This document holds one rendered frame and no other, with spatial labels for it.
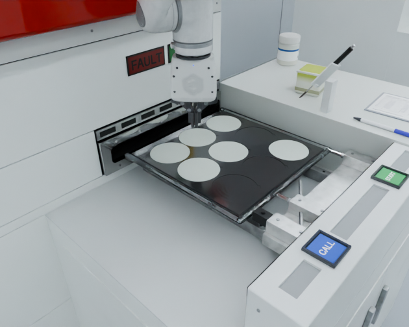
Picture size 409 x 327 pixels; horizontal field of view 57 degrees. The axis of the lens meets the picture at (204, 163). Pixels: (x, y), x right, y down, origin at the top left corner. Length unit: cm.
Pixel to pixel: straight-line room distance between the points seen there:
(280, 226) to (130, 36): 54
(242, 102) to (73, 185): 54
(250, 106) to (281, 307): 72
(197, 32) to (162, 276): 48
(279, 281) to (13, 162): 57
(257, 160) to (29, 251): 58
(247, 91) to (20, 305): 82
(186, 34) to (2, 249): 61
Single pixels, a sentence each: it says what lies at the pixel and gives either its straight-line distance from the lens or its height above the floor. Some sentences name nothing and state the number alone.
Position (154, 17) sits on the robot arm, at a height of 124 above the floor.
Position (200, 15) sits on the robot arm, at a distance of 78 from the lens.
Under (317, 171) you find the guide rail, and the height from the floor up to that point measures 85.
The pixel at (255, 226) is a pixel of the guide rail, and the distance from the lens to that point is 81.
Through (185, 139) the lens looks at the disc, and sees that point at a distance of 100.
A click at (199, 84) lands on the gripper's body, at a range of 83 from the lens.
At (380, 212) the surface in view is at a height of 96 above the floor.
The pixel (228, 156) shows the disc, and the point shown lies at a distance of 93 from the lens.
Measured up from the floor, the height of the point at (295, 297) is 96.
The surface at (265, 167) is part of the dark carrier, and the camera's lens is 90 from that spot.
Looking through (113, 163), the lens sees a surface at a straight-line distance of 98.
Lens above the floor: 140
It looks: 33 degrees down
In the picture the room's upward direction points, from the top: straight up
